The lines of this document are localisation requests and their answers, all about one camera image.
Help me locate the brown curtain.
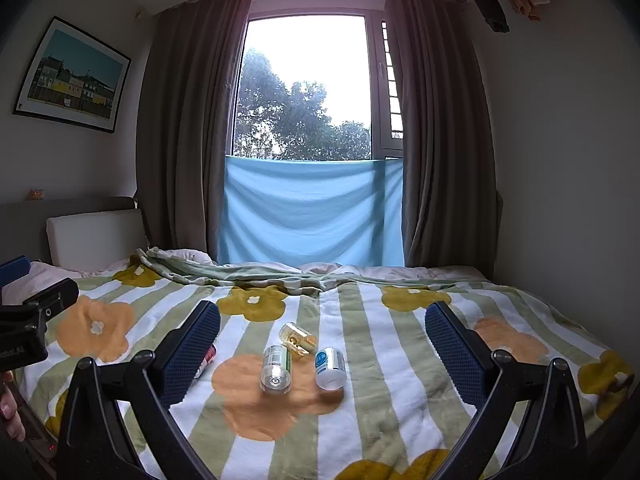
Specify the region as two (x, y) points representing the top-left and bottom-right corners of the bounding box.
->
(135, 0), (252, 265)
(387, 0), (507, 282)

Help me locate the floral striped blanket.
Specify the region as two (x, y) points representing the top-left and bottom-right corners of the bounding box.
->
(12, 247), (637, 480)

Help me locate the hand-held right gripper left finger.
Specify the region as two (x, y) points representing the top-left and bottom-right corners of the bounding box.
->
(54, 301), (222, 480)

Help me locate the white cup with blue label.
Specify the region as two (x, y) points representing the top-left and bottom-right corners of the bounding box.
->
(314, 347), (347, 391)

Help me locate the red and white cup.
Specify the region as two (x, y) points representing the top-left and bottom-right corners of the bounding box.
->
(192, 344), (217, 379)

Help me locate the white framed window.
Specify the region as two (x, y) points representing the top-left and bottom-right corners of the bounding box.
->
(232, 7), (407, 162)

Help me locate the person's left hand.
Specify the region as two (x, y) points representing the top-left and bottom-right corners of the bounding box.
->
(0, 389), (27, 442)

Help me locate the clear golden cup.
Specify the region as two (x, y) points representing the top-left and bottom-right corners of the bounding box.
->
(278, 323), (318, 358)

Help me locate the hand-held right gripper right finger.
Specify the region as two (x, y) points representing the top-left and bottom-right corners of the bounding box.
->
(425, 301), (589, 480)

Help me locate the white cushion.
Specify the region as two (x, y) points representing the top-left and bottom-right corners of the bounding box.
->
(46, 208), (150, 267)

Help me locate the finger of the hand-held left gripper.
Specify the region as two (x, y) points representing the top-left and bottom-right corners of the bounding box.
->
(0, 278), (80, 328)
(0, 256), (32, 288)

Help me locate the grey headboard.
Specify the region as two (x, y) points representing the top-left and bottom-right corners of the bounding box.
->
(0, 196), (147, 267)

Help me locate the light blue cloth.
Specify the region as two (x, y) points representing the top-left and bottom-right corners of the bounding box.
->
(218, 155), (405, 267)

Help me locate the framed picture of houses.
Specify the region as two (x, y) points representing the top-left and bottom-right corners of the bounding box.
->
(12, 16), (133, 134)

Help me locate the clear cup with green label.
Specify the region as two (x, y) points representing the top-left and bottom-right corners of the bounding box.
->
(259, 344), (293, 394)

